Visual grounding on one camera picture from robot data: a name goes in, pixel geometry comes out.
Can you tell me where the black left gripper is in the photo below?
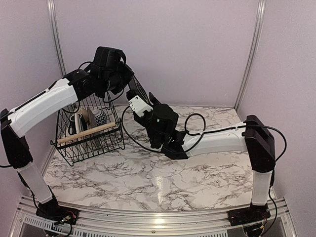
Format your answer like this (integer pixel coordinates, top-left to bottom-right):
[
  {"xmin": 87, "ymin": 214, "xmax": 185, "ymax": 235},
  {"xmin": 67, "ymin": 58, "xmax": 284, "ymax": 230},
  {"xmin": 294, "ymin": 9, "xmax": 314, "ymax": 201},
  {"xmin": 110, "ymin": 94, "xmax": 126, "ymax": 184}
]
[{"xmin": 101, "ymin": 60, "xmax": 134, "ymax": 94}]

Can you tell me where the square floral plate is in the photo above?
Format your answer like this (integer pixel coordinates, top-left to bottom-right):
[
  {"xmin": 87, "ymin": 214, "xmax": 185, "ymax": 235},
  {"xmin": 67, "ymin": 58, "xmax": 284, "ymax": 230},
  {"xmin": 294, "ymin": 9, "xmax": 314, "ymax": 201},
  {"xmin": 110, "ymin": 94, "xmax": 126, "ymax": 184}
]
[{"xmin": 126, "ymin": 75, "xmax": 150, "ymax": 105}]

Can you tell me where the grey patterned round plate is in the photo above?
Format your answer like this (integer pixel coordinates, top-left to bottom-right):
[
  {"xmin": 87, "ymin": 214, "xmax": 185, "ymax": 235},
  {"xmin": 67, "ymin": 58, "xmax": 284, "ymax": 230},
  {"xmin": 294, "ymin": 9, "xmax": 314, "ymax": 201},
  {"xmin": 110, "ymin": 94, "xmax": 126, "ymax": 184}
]
[{"xmin": 86, "ymin": 107, "xmax": 97, "ymax": 147}]

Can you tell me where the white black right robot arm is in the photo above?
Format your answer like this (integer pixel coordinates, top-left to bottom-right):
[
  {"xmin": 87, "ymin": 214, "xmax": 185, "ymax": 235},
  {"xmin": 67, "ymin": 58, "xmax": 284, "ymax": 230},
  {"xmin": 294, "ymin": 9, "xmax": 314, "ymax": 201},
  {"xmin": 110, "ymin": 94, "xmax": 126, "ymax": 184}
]
[{"xmin": 146, "ymin": 93, "xmax": 276, "ymax": 223}]

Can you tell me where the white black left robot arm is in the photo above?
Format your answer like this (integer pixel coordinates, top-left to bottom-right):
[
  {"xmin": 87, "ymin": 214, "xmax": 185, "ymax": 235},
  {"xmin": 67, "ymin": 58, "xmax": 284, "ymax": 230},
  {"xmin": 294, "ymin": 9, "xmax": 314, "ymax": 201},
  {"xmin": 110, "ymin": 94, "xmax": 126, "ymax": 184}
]
[{"xmin": 0, "ymin": 46, "xmax": 133, "ymax": 220}]

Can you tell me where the blue white patterned bowl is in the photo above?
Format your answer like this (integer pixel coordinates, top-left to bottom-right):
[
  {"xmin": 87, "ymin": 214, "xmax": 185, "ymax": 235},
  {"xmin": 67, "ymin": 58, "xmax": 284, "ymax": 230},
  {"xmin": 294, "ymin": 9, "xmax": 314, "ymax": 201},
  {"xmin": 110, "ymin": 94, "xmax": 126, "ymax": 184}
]
[{"xmin": 92, "ymin": 109, "xmax": 107, "ymax": 126}]

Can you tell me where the beige ceramic bowl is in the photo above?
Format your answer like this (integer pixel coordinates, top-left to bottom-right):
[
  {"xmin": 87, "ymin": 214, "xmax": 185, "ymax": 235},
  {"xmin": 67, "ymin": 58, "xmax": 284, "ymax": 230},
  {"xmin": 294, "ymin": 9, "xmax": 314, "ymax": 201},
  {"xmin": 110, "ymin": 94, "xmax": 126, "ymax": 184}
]
[{"xmin": 75, "ymin": 107, "xmax": 88, "ymax": 120}]

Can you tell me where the white round plate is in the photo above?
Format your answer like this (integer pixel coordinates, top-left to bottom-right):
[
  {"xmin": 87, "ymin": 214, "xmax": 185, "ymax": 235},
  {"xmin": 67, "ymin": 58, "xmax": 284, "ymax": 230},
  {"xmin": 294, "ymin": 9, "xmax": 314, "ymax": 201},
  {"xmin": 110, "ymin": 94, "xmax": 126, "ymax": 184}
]
[{"xmin": 75, "ymin": 113, "xmax": 86, "ymax": 134}]

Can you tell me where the dark blue mug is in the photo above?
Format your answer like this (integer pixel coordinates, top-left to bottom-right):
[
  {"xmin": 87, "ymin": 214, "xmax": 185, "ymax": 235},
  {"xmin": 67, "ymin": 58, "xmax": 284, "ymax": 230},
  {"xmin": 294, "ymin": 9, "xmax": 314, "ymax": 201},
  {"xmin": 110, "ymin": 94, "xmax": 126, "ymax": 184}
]
[{"xmin": 68, "ymin": 115, "xmax": 76, "ymax": 135}]

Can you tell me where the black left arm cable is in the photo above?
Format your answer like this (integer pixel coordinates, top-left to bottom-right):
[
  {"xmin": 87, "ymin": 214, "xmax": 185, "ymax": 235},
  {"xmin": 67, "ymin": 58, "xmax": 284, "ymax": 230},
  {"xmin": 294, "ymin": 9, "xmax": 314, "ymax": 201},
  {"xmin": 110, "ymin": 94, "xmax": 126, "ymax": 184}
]
[{"xmin": 78, "ymin": 60, "xmax": 119, "ymax": 104}]

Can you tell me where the black wire dish rack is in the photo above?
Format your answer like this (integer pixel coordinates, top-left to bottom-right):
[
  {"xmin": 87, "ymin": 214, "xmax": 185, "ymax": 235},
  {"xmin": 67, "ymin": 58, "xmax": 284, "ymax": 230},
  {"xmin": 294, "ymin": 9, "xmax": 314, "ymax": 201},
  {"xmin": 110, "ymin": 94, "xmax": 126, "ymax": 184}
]
[{"xmin": 50, "ymin": 93, "xmax": 125, "ymax": 166}]

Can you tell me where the aluminium left corner post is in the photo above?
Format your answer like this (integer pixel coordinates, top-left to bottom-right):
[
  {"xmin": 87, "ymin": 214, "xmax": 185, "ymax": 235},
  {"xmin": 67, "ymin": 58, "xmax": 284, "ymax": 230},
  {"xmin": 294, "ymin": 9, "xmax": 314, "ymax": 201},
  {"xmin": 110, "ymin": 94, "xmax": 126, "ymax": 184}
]
[{"xmin": 47, "ymin": 0, "xmax": 66, "ymax": 76}]

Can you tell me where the aluminium corner post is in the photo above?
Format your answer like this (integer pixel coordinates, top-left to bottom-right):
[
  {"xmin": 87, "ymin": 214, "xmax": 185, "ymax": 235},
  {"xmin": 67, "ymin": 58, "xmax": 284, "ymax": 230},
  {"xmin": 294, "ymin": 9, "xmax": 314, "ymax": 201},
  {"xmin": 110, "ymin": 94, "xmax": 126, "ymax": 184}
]
[
  {"xmin": 234, "ymin": 0, "xmax": 267, "ymax": 112},
  {"xmin": 47, "ymin": 0, "xmax": 66, "ymax": 76}
]

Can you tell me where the aluminium right corner post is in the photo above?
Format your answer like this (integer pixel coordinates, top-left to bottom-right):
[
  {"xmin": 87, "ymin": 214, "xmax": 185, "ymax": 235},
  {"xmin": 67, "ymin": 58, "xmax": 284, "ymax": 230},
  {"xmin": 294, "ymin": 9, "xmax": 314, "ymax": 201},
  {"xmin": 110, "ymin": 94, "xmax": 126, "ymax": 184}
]
[{"xmin": 234, "ymin": 0, "xmax": 267, "ymax": 112}]

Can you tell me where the aluminium front frame rail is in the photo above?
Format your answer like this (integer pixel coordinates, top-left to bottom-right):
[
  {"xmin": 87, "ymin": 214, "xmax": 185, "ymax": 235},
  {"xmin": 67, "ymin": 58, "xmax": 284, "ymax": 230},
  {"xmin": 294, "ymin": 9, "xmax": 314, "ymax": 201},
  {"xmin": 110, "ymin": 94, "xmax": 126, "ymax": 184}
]
[{"xmin": 9, "ymin": 195, "xmax": 297, "ymax": 237}]

